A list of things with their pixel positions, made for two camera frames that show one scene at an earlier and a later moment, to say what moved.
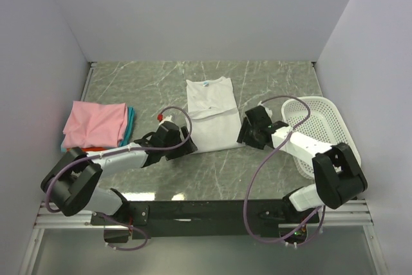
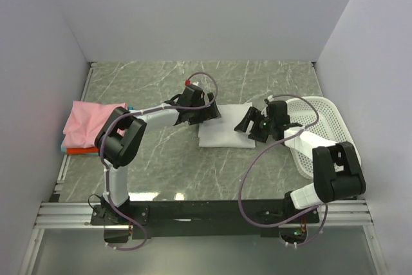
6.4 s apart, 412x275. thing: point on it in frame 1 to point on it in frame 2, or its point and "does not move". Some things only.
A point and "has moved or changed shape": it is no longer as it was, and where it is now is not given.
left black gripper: [189, 147] to [208, 113]
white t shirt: [214, 114] has moved or changed shape
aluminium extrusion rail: [46, 219] does not move
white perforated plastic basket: [320, 123] does not move
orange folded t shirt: [87, 149] does not move
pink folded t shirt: [92, 124] does not move
